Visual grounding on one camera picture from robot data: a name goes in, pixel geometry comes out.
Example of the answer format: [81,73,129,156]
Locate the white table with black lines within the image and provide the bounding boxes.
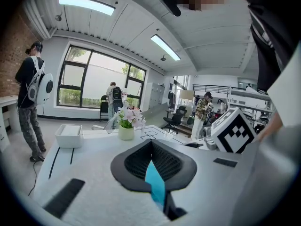
[34,124,214,197]

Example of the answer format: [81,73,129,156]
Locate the person's right forearm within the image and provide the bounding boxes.
[256,111,284,143]

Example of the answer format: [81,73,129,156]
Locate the beige floor lamp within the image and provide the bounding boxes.
[179,89,196,108]

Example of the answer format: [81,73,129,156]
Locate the clothes rack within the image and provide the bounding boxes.
[167,90,177,110]

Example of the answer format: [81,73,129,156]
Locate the pink flowers in white pot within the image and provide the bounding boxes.
[114,101,147,141]

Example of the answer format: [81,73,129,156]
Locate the black head-worn camera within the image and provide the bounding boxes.
[158,0,182,17]

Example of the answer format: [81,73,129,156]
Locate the white tissue box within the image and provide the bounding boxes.
[55,124,83,149]

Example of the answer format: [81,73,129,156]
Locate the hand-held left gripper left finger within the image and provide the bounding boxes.
[32,139,170,226]

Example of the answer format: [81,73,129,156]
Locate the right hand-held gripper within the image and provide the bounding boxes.
[182,106,259,154]

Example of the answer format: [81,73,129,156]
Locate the large black-framed window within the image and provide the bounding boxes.
[56,44,147,109]

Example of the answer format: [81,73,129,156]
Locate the grey leaning panel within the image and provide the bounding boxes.
[140,102,170,120]

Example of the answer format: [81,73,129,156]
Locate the narrow black-framed window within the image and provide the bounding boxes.
[173,75,190,96]

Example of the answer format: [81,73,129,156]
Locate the black office chair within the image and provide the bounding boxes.
[162,105,188,135]

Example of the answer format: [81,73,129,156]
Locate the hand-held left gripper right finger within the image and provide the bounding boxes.
[151,139,247,221]

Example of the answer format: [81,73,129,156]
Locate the long ceiling light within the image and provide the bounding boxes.
[150,33,182,62]
[57,0,116,16]

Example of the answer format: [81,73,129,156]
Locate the person's black jacket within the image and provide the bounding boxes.
[242,0,301,93]

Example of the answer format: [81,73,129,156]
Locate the black power cable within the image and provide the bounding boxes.
[27,160,40,197]

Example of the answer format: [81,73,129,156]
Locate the white drawer cabinet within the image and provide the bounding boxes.
[0,95,20,153]

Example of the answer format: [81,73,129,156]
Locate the grey lockers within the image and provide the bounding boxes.
[147,82,166,112]

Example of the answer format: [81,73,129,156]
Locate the black folding chair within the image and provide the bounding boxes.
[99,95,110,122]

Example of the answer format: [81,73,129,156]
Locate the blue fluffy cloth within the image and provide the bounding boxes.
[144,160,166,212]

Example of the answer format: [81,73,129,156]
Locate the white storage rack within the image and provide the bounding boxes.
[227,85,275,117]

